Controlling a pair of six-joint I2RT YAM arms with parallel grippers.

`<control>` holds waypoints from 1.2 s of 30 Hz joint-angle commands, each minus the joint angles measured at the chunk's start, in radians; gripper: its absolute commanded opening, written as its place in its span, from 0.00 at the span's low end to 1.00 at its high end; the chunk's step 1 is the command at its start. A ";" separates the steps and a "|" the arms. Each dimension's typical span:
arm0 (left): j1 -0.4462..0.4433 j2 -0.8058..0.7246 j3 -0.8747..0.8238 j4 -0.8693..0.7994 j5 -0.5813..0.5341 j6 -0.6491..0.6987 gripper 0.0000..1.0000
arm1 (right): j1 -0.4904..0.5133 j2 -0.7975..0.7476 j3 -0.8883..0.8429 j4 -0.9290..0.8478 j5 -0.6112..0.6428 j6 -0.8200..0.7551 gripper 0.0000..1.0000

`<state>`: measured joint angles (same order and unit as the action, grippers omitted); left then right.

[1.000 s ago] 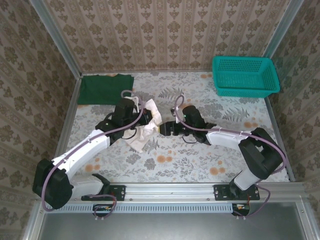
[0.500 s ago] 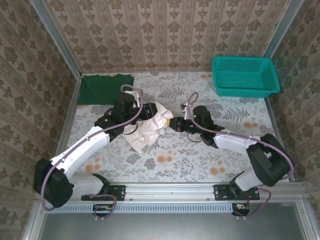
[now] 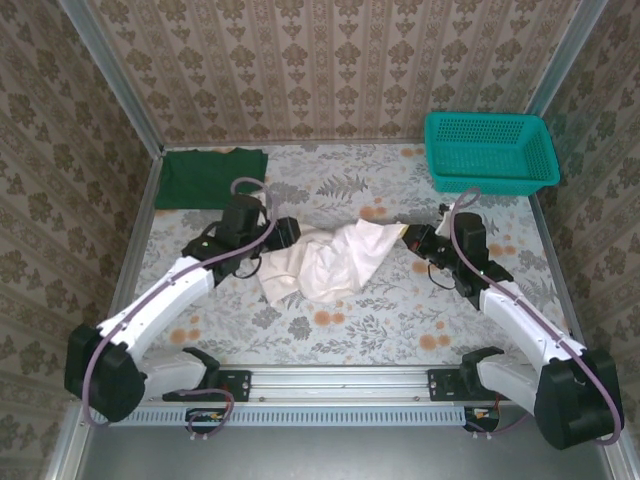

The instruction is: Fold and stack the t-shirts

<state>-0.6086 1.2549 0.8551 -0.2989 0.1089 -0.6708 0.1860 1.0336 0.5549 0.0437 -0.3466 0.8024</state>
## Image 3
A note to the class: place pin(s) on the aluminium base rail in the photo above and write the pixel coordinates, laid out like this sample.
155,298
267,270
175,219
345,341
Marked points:
340,385

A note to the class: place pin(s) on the white t-shirt with robot print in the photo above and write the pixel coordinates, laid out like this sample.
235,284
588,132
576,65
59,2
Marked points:
340,255

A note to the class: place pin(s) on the floral table cover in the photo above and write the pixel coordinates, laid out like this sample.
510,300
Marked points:
350,340

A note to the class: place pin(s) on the folded dark green t-shirt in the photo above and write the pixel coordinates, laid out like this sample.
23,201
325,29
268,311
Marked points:
200,175

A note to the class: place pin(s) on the aluminium table edge rail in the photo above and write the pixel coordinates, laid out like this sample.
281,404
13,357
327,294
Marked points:
552,250
145,200

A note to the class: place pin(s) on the grey metal panel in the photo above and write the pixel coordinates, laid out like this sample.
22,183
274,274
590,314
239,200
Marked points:
340,455

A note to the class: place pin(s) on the teal plastic mesh basket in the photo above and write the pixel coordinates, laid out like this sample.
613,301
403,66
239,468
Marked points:
480,150

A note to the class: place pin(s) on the small black connector box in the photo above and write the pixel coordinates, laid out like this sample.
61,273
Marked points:
480,415
200,417

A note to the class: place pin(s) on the aluminium frame post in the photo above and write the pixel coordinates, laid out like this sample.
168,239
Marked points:
570,50
115,75

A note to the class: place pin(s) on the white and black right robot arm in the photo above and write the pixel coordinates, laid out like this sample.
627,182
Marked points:
505,380

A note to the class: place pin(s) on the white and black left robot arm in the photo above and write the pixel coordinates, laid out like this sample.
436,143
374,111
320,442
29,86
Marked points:
160,305

